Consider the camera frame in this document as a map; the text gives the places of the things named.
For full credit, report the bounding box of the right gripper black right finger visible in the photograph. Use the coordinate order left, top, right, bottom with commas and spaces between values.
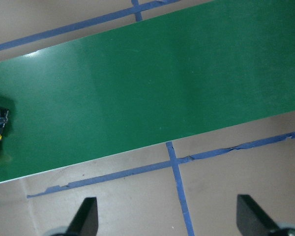
236, 194, 280, 236

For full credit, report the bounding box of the green conveyor belt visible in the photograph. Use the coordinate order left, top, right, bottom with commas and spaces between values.
0, 0, 295, 182

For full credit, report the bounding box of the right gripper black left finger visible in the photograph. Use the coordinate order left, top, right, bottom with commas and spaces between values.
66, 197, 98, 236

